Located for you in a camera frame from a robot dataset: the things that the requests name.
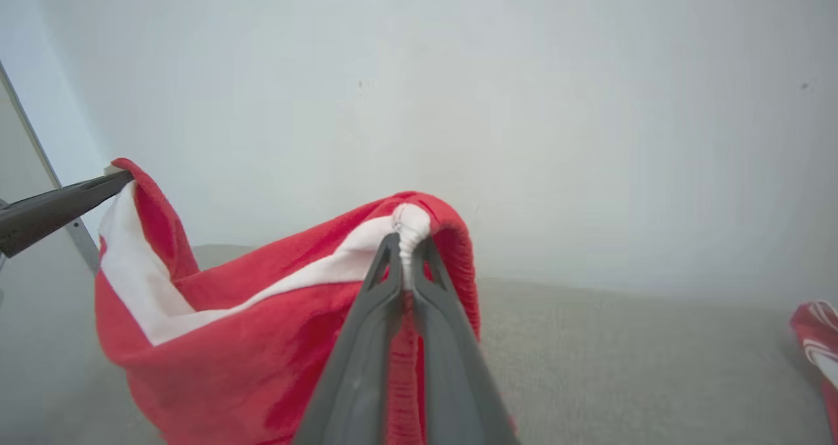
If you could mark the grey fabric sofa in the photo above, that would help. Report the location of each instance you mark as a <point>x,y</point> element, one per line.
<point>622,366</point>

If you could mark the red basketball jersey with lettering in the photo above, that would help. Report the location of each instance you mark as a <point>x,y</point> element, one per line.
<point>818,347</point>

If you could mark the grey metal wall strip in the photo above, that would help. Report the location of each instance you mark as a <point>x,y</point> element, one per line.
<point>49,163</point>

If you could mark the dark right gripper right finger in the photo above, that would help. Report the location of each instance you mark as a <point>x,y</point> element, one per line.
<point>452,379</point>

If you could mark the red shorts with white stripe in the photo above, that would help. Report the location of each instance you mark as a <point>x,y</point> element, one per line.
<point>249,340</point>

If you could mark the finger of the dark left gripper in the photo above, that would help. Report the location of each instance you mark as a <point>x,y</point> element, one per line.
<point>59,193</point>
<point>39,226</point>

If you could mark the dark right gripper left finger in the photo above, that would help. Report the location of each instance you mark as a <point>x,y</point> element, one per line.
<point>357,379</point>

